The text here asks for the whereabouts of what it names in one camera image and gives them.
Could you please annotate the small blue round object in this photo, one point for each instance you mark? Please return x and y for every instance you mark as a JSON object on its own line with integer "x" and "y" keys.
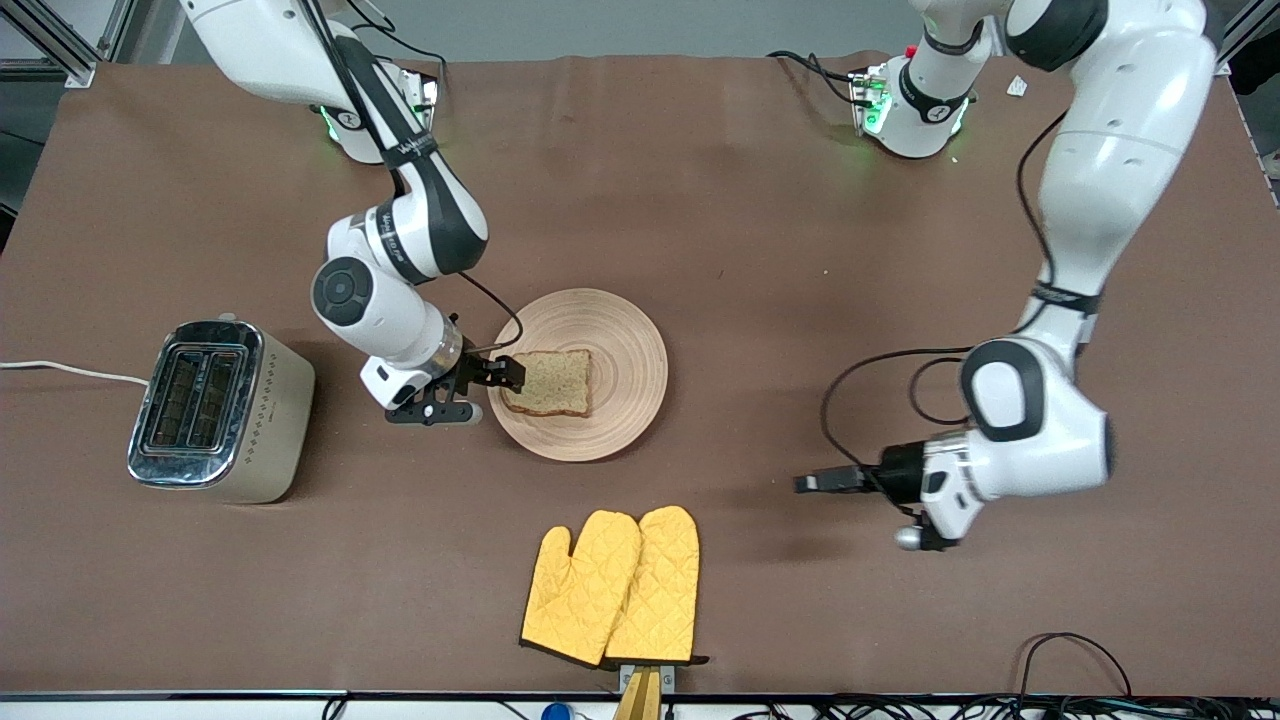
{"x": 555, "y": 712}

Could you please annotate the yellow quilted oven mitt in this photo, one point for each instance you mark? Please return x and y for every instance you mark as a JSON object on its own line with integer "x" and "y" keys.
{"x": 580, "y": 590}
{"x": 660, "y": 590}

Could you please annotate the small white paper scrap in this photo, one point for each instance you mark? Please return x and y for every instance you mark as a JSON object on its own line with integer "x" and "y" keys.
{"x": 1017, "y": 86}

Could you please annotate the beige chrome two-slot toaster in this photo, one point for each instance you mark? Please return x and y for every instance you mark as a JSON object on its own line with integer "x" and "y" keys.
{"x": 265, "y": 420}

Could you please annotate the metal clamp with wooden bar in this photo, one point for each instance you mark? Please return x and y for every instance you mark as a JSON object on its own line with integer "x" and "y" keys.
{"x": 642, "y": 690}

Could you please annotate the round wooden plate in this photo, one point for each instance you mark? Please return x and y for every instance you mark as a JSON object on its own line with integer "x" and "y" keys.
{"x": 620, "y": 340}

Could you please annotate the aluminium frame profile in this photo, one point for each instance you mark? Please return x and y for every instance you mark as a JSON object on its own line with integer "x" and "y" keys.
{"x": 60, "y": 50}

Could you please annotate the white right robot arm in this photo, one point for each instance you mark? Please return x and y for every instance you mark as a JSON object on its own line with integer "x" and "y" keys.
{"x": 395, "y": 320}

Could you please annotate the brown bread slice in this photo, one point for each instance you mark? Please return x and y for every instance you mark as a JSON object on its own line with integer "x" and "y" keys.
{"x": 555, "y": 385}

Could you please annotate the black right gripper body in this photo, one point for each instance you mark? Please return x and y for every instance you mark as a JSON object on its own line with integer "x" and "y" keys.
{"x": 479, "y": 371}

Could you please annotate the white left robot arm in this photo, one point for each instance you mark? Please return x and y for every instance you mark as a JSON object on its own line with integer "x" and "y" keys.
{"x": 1120, "y": 160}

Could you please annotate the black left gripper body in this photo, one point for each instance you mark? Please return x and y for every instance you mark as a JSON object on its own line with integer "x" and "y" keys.
{"x": 896, "y": 472}

